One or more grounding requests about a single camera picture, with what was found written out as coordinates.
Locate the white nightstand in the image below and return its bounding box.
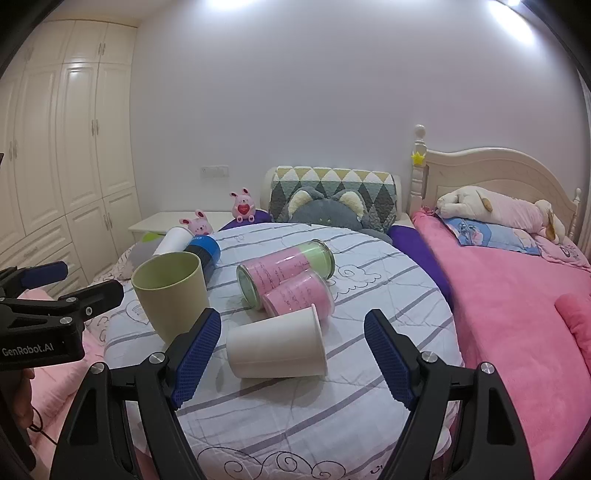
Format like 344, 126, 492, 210
128, 211, 241, 243

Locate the grey cat plush pillow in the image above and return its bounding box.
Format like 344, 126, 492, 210
286, 187, 393, 241

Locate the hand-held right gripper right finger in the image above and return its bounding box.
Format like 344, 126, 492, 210
363, 309, 539, 480

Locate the light pink blanket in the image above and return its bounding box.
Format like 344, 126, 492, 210
18, 286, 153, 480

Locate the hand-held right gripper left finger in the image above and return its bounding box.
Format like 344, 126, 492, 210
48, 307, 222, 480

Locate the small pink bunny toy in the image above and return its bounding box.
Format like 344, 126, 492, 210
179, 210, 214, 237

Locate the grey and green cushion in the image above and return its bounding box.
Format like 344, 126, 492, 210
117, 231, 163, 278

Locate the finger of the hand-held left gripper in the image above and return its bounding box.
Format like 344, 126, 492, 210
0, 279, 125, 330
0, 261, 69, 301

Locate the pink and green glass jar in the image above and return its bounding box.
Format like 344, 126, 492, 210
236, 239, 335, 309

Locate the round table striped cloth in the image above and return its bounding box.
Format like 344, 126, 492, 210
102, 223, 465, 480

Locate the blue cup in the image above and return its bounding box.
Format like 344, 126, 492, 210
152, 226, 221, 282

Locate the pink pillow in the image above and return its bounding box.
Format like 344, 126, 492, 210
554, 293, 591, 370

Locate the green cup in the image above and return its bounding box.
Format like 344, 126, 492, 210
131, 251, 211, 343

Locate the black cable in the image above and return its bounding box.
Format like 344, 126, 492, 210
28, 406, 58, 446

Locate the blue cartoon pillow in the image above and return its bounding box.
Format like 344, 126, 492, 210
441, 215, 541, 256

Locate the white and pink plush dog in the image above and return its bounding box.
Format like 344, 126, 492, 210
436, 185, 566, 243

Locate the pink printed quilt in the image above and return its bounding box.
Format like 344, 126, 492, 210
536, 231, 591, 272

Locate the pink bunny toy with heart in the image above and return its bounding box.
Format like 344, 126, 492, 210
229, 187, 256, 223

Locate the cream wooden bed headboard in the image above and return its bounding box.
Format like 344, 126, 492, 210
410, 124, 583, 241

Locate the triangle pattern quilted cover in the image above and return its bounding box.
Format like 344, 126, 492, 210
269, 166, 399, 232

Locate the pink fleece blanket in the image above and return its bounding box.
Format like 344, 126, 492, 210
411, 208, 591, 462

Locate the cream wardrobe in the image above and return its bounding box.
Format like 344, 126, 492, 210
0, 18, 141, 296

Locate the person's left hand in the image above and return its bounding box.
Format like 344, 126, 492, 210
18, 368, 37, 418

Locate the white cup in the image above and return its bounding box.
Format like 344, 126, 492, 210
225, 305, 328, 380

